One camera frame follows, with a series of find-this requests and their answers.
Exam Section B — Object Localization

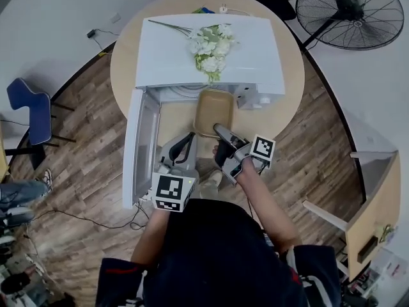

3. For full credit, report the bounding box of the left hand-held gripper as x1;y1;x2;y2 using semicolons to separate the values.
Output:
149;132;201;212

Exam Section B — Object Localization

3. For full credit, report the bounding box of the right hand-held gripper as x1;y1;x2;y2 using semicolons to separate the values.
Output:
212;123;277;185

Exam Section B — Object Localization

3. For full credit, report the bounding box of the beige plastic tray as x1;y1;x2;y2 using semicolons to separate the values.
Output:
192;88;236;139

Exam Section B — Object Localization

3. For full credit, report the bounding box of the white microwave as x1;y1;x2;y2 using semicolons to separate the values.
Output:
122;17;286;210

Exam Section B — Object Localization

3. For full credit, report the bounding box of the person's left forearm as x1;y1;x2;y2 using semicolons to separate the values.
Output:
130;207;171;265

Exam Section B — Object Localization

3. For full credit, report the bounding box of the person's right forearm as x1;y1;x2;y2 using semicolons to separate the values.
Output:
237;164;304;255

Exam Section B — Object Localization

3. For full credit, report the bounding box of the person's left shoe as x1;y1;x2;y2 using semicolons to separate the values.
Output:
199;170;224;192

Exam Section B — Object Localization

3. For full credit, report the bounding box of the round wooden table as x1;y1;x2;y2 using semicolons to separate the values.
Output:
109;0;305;160

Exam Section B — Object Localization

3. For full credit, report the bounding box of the white artificial flower bunch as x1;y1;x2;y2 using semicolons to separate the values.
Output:
147;19;241;84

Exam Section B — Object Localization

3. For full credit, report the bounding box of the person's dark shirt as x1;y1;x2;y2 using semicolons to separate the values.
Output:
95;198;341;307

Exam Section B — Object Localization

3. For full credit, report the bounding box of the blue chair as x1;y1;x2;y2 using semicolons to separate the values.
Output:
4;77;78;171

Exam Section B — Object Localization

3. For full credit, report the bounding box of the rectangular wooden table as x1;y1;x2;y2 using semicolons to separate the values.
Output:
302;150;402;283

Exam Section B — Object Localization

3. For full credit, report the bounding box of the black standing fan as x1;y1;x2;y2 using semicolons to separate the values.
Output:
295;0;405;52

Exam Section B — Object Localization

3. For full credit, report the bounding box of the black rectangular box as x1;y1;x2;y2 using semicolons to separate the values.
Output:
357;236;378;264

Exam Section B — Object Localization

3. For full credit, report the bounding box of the pale flower bunch in basket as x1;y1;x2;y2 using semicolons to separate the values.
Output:
378;223;397;244

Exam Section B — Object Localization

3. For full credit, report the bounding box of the black floor cable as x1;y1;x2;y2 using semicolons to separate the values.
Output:
31;199;151;231

